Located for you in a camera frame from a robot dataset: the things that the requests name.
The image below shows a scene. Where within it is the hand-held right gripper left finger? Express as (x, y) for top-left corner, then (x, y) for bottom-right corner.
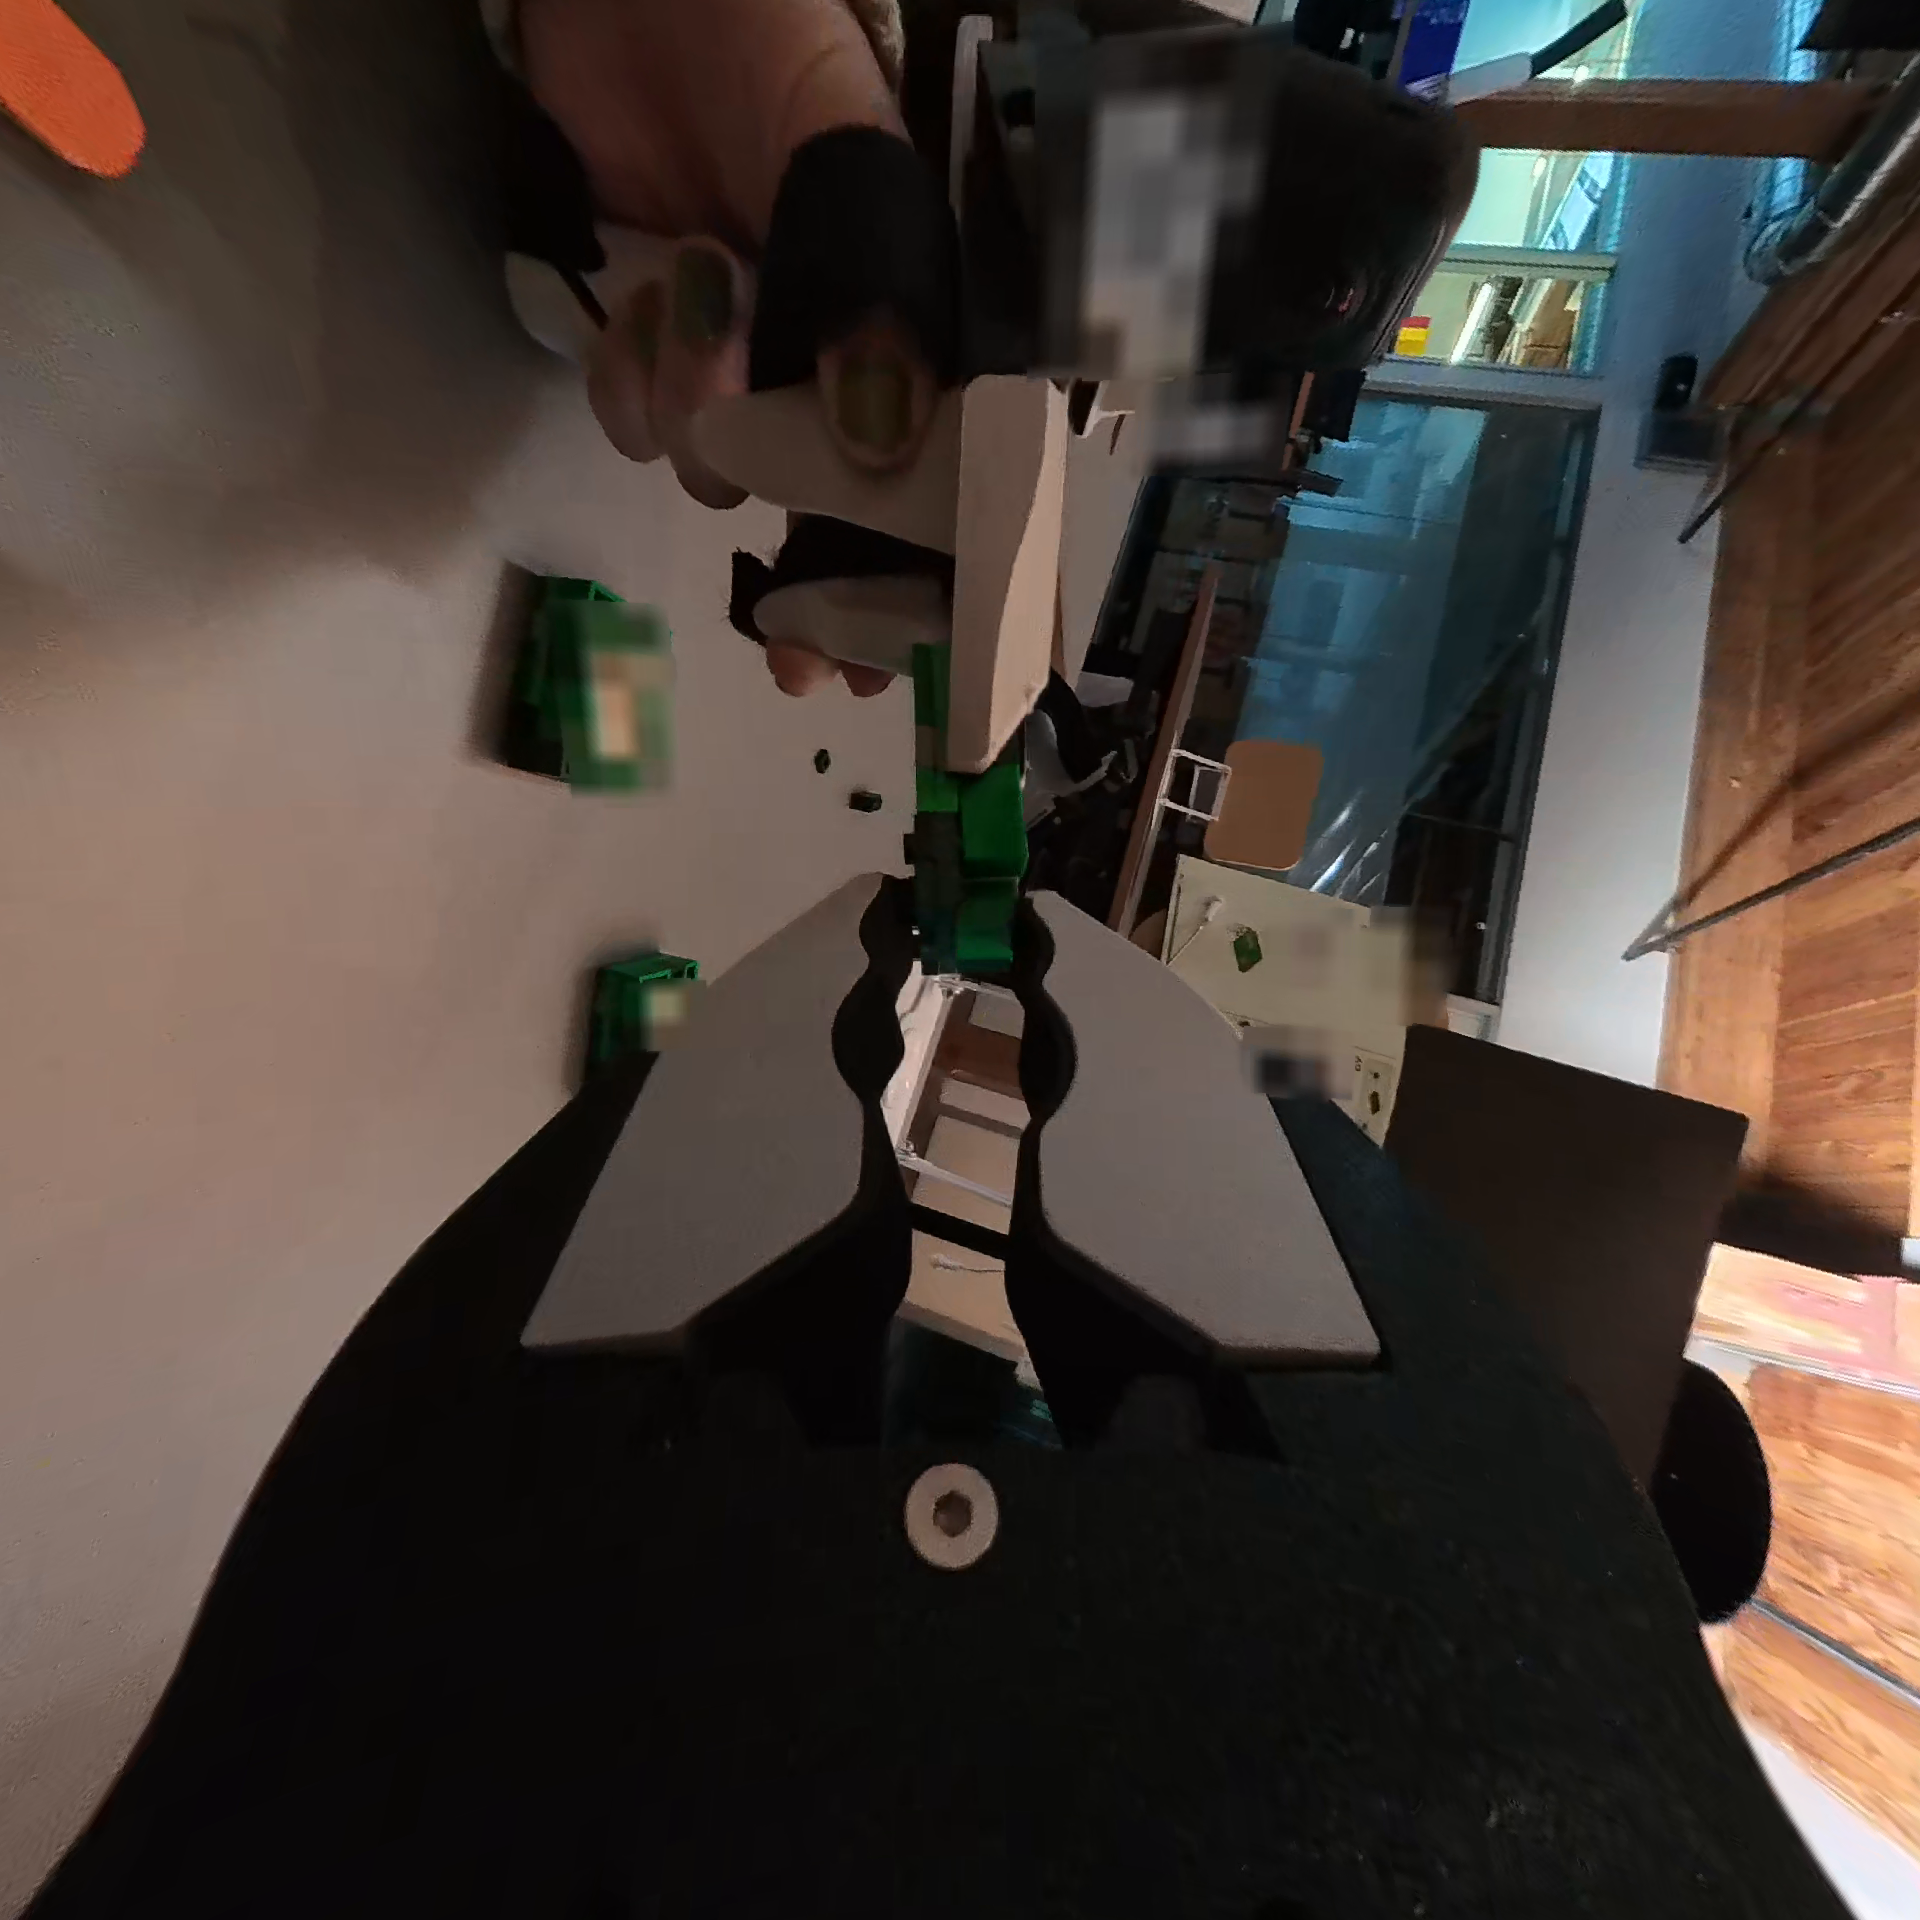
(520, 872), (917, 1450)

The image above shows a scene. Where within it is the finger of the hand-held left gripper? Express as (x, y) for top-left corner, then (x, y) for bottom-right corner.
(945, 376), (1075, 778)

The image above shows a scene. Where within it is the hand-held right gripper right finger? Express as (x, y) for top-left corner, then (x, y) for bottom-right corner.
(1008, 892), (1382, 1450)

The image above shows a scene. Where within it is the green lego block tan tile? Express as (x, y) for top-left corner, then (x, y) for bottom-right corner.
(907, 642), (1033, 976)
(588, 949), (704, 1070)
(499, 569), (629, 781)

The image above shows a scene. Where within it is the person's left hand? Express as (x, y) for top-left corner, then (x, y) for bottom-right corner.
(509, 0), (945, 512)

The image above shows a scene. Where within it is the instruction booklet on stand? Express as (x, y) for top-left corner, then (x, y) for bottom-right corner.
(1161, 852), (1496, 1150)

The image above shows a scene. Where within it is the tan rounded board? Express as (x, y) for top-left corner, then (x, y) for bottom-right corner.
(1208, 738), (1325, 873)

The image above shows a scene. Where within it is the orange brick separator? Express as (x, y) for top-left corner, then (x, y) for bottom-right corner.
(0, 0), (148, 182)

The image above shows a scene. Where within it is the silver ventilation duct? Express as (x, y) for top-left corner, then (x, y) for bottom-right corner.
(1747, 45), (1920, 294)

